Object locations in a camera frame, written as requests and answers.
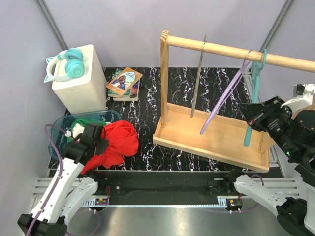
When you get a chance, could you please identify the grey hanger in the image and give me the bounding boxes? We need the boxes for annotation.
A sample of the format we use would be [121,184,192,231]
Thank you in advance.
[190,35,207,118]

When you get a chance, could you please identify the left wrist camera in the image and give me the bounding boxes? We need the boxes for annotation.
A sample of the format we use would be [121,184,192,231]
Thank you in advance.
[65,123,85,142]

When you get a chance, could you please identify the red tank top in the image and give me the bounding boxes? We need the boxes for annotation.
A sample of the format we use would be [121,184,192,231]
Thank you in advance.
[81,120,139,175]

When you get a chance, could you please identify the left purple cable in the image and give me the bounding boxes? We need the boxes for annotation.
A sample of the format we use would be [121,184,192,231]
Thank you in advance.
[26,124,104,236]

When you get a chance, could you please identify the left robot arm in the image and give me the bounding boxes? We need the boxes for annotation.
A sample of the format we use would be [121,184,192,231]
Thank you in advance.
[17,123,108,236]

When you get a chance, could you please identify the green tank top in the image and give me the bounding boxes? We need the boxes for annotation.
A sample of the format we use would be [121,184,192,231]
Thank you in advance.
[66,118,108,131]

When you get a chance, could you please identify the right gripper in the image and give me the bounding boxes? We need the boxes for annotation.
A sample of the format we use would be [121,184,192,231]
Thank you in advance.
[236,93,301,157]

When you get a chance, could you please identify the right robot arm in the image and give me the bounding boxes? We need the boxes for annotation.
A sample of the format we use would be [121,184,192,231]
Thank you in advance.
[223,96,315,236]

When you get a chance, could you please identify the purple hanger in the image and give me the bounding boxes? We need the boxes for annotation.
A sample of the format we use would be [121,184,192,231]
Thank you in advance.
[200,49,252,135]

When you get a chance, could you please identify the teal plastic bin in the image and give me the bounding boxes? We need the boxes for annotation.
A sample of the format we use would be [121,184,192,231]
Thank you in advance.
[50,110,122,154]

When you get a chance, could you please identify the wooden clothes rack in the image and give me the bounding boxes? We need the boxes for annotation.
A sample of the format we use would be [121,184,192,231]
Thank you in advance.
[152,29,315,173]

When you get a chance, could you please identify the teal cat-ear headphones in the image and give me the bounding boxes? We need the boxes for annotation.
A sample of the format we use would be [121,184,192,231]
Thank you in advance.
[43,47,85,83]

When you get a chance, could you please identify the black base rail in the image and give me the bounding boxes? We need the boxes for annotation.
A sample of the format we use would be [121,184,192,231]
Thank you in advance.
[95,171,239,206]

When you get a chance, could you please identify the white box stand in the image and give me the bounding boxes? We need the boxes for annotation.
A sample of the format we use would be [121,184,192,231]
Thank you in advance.
[51,44,106,114]

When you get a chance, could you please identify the orange top book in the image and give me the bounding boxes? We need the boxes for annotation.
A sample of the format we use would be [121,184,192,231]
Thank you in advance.
[106,67,143,96]

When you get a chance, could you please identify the teal hanger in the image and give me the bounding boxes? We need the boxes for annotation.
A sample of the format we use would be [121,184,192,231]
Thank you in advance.
[244,48,267,147]

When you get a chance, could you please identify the green bottom book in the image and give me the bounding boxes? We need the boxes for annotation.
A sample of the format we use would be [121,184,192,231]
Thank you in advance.
[106,67,142,101]

